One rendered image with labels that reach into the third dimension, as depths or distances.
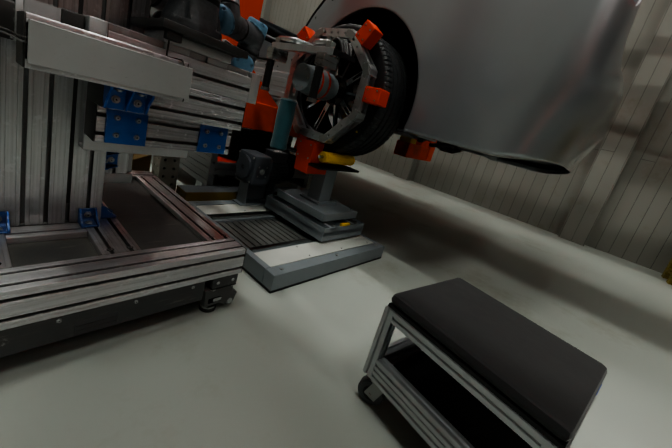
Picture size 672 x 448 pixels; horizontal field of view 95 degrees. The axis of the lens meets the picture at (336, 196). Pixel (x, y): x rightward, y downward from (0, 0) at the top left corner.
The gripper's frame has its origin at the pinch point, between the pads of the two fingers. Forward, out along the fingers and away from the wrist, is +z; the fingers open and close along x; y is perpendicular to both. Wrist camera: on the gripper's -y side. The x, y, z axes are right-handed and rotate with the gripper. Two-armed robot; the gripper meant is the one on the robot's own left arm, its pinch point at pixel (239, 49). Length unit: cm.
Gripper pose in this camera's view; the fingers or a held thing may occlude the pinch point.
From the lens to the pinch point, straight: 156.4
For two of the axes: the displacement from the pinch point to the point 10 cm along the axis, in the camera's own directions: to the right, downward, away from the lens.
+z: -3.2, -4.9, 8.1
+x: 7.5, 3.9, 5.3
